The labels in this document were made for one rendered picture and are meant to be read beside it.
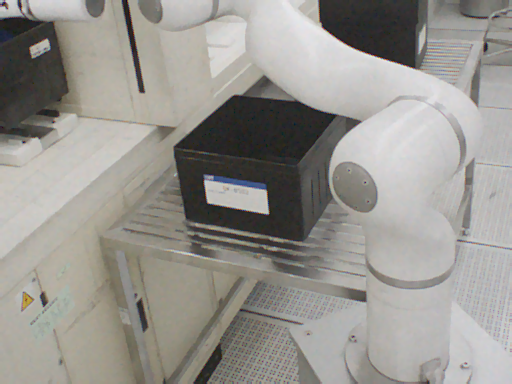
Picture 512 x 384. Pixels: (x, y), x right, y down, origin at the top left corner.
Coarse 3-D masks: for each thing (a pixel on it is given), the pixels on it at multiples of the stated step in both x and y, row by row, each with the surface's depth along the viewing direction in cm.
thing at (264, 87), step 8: (264, 80) 178; (248, 88) 174; (256, 88) 174; (264, 88) 173; (272, 88) 173; (280, 88) 172; (264, 96) 169; (272, 96) 168; (280, 96) 168; (288, 96) 167; (352, 120) 165; (352, 128) 165
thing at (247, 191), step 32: (256, 96) 151; (224, 128) 151; (256, 128) 155; (288, 128) 151; (320, 128) 147; (192, 160) 132; (224, 160) 128; (256, 160) 125; (288, 160) 152; (320, 160) 132; (192, 192) 136; (224, 192) 132; (256, 192) 128; (288, 192) 125; (320, 192) 134; (224, 224) 136; (256, 224) 132; (288, 224) 128
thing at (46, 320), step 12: (60, 300) 132; (72, 300) 135; (48, 312) 129; (60, 312) 133; (36, 324) 126; (48, 324) 130; (36, 336) 127; (216, 348) 202; (216, 360) 203; (204, 372) 196
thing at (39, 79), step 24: (0, 24) 157; (24, 24) 153; (48, 24) 148; (0, 48) 137; (24, 48) 143; (48, 48) 149; (0, 72) 138; (24, 72) 144; (48, 72) 151; (0, 96) 138; (24, 96) 145; (48, 96) 152; (0, 120) 141; (24, 120) 146
